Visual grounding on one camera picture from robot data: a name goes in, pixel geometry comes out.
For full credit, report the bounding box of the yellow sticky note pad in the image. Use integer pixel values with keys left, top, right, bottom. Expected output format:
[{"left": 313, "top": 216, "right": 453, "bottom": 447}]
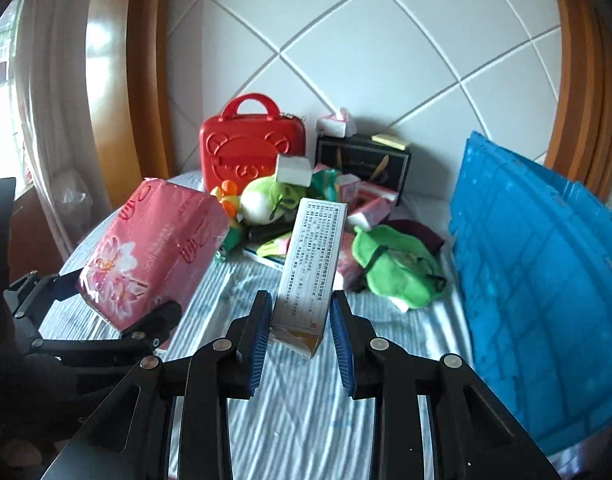
[{"left": 371, "top": 132, "right": 411, "bottom": 152}]

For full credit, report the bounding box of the wooden headboard frame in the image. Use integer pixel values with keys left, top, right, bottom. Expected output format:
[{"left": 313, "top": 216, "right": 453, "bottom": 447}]
[
  {"left": 544, "top": 0, "right": 612, "bottom": 206},
  {"left": 88, "top": 0, "right": 175, "bottom": 196}
]

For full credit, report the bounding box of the green frog bag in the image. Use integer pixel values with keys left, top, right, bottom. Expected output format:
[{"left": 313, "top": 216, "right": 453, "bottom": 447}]
[{"left": 352, "top": 225, "right": 449, "bottom": 311}]

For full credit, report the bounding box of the green plastic packet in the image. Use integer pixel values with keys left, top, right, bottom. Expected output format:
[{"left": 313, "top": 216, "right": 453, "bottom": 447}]
[{"left": 311, "top": 167, "right": 344, "bottom": 201}]

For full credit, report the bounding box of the red white flat box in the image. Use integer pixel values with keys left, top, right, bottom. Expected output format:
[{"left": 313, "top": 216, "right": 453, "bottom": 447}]
[{"left": 353, "top": 182, "right": 399, "bottom": 206}]

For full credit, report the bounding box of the long white printed box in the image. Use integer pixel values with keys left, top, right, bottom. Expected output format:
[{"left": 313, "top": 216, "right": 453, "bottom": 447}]
[{"left": 270, "top": 198, "right": 349, "bottom": 359}]

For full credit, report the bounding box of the dark maroon cloth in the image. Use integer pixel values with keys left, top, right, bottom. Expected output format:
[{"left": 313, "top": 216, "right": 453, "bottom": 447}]
[{"left": 386, "top": 218, "right": 447, "bottom": 253}]

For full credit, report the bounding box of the light green frog plush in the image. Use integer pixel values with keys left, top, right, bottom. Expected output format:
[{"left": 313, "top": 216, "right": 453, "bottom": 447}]
[{"left": 239, "top": 177, "right": 311, "bottom": 226}]

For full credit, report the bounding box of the white pink tissue box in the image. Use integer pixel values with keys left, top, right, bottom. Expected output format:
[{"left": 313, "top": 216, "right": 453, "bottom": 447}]
[{"left": 317, "top": 106, "right": 357, "bottom": 138}]

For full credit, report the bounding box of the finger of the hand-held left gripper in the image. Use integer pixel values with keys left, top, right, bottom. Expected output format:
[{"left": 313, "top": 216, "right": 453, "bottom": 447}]
[
  {"left": 33, "top": 301, "right": 183, "bottom": 356},
  {"left": 3, "top": 270, "right": 82, "bottom": 328}
]

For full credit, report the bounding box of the small white box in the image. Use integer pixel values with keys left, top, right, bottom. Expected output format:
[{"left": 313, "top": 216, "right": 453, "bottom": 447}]
[{"left": 276, "top": 154, "right": 313, "bottom": 186}]

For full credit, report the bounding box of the pink flowered tissue pack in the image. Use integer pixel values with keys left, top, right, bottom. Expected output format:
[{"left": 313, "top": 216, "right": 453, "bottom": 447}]
[{"left": 75, "top": 177, "right": 231, "bottom": 333}]

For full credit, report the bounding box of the red hard carry case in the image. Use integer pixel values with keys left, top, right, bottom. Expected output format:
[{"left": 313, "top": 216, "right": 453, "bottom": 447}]
[{"left": 200, "top": 92, "right": 307, "bottom": 196}]

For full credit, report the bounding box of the black gift box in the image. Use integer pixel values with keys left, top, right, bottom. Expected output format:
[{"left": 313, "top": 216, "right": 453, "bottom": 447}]
[{"left": 316, "top": 132, "right": 413, "bottom": 196}]

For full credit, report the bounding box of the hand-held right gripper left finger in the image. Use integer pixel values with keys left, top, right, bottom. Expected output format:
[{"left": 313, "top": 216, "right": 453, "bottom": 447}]
[{"left": 41, "top": 290, "right": 274, "bottom": 480}]

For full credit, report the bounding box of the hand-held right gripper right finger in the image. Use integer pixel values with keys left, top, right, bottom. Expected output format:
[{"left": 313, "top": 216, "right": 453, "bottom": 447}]
[{"left": 328, "top": 290, "right": 561, "bottom": 480}]

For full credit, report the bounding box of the green yellow flat packet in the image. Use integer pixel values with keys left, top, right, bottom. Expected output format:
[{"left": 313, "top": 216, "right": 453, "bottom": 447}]
[{"left": 243, "top": 232, "right": 293, "bottom": 272}]

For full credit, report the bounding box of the black cylindrical object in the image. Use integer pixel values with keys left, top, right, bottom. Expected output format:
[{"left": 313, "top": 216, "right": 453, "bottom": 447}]
[{"left": 247, "top": 225, "right": 293, "bottom": 242}]

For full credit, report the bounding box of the white curtain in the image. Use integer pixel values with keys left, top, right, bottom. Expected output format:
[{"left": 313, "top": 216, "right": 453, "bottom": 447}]
[{"left": 16, "top": 0, "right": 94, "bottom": 261}]

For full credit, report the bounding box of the green and orange plush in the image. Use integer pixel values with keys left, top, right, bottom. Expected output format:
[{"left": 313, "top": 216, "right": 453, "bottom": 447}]
[{"left": 209, "top": 180, "right": 243, "bottom": 263}]

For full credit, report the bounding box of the blue plastic storage crate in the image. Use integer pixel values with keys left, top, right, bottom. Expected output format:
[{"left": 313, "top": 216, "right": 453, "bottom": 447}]
[{"left": 448, "top": 131, "right": 612, "bottom": 456}]

